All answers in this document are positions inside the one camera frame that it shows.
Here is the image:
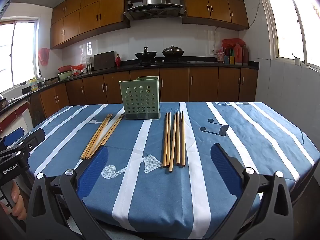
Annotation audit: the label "green perforated chopstick holder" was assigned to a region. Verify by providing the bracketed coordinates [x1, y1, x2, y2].
[118, 76, 161, 120]

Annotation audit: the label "sink faucet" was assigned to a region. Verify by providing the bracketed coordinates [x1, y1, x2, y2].
[38, 69, 47, 87]

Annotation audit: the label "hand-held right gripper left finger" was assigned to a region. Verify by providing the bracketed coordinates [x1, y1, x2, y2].
[26, 145, 109, 240]

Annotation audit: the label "window with white cup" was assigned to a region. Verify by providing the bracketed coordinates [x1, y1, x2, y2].
[260, 0, 320, 68]

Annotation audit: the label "dark wooden cutting board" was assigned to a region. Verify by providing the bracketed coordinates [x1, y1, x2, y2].
[93, 51, 116, 71]

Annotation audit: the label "wooden base cabinets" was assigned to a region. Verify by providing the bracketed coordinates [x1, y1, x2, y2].
[27, 66, 258, 120]

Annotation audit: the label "red plastic bag on wall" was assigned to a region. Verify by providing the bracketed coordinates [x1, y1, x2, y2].
[38, 47, 50, 67]

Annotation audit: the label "lidded wok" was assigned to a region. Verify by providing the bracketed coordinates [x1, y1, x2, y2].
[162, 45, 185, 57]

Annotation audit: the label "wooden wall cabinets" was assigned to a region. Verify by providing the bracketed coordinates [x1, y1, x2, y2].
[50, 0, 249, 50]

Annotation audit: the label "person's left hand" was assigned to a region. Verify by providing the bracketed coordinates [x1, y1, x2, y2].
[1, 181, 27, 221]

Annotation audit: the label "gas stove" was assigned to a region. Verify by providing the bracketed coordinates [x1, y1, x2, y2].
[132, 59, 188, 67]

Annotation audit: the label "white wall cable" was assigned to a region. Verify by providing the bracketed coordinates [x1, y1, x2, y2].
[213, 0, 262, 51]

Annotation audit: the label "blue white striped tablecloth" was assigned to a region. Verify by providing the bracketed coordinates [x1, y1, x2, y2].
[26, 102, 315, 233]

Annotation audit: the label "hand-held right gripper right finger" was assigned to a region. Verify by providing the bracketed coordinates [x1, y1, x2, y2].
[210, 143, 295, 240]

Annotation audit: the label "window beside sink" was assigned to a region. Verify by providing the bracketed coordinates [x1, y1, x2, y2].
[0, 17, 40, 93]

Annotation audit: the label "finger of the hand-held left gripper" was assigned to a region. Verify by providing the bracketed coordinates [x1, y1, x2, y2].
[0, 127, 25, 147]
[15, 128, 46, 155]

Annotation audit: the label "black wok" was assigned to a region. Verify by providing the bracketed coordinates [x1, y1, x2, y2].
[135, 46, 157, 60]

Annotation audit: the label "black kitchen countertop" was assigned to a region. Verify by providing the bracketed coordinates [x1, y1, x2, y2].
[0, 56, 260, 115]

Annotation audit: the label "red oil bottle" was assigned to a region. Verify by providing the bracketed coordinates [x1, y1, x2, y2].
[234, 44, 242, 64]

